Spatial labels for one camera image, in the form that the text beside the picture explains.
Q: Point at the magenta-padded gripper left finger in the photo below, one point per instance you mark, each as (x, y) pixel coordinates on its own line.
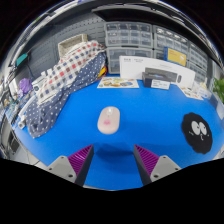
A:
(63, 165)

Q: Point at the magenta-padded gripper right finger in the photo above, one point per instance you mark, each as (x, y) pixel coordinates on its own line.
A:
(163, 165)

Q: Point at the black round mouse pad with eyes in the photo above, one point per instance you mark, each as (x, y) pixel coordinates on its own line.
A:
(192, 144)

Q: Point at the navy polka dot cloth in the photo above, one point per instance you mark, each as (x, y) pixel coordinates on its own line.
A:
(43, 116)

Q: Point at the white carton box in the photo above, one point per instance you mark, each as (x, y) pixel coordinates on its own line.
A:
(203, 90)

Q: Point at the small black box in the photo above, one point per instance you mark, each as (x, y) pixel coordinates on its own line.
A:
(148, 80)

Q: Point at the purple crumpled bag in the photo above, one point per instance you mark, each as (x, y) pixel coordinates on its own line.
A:
(25, 85)

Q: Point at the red blue checkered cloth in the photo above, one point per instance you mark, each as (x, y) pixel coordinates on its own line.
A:
(66, 71)

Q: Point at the green potted plant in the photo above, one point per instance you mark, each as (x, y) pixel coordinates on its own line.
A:
(219, 88)

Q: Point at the yellow red small item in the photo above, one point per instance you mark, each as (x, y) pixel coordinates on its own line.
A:
(103, 72)

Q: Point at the long white keyboard box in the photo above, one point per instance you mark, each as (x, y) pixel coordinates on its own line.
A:
(133, 66)

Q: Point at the yellow and blue box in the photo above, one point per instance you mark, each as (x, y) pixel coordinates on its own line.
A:
(175, 56)

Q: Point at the white woven basket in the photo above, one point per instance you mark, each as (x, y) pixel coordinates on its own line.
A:
(71, 43)

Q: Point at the teal wall-mounted tool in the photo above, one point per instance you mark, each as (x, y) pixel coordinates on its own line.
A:
(22, 59)

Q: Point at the dark wall shelf unit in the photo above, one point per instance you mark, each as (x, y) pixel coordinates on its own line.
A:
(133, 15)

